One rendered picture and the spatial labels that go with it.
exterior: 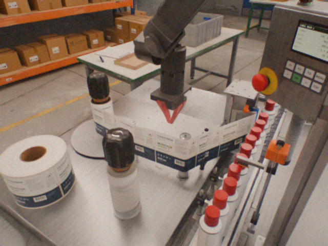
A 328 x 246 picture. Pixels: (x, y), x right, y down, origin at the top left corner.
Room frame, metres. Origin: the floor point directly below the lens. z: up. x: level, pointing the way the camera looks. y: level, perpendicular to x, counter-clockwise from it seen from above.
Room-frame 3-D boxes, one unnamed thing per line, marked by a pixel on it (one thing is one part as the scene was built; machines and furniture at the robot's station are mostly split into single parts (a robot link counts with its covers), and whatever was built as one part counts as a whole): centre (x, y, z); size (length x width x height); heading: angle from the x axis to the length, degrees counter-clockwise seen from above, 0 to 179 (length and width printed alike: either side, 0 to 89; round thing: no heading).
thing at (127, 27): (4.93, 0.51, 0.32); 1.20 x 0.83 x 0.64; 49
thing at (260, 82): (0.48, -0.21, 1.33); 0.04 x 0.03 x 0.04; 23
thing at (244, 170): (0.51, -0.22, 0.98); 0.05 x 0.05 x 0.20
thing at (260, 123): (0.69, -0.33, 0.98); 0.05 x 0.05 x 0.20
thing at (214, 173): (0.59, -0.19, 0.89); 0.06 x 0.03 x 0.12; 58
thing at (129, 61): (2.06, 0.24, 0.82); 0.34 x 0.24 x 0.03; 145
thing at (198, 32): (2.79, -0.32, 0.91); 0.60 x 0.40 x 0.22; 143
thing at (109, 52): (2.24, 0.50, 0.81); 0.38 x 0.36 x 0.02; 140
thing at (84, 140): (0.88, 0.26, 0.89); 0.31 x 0.31 x 0.01
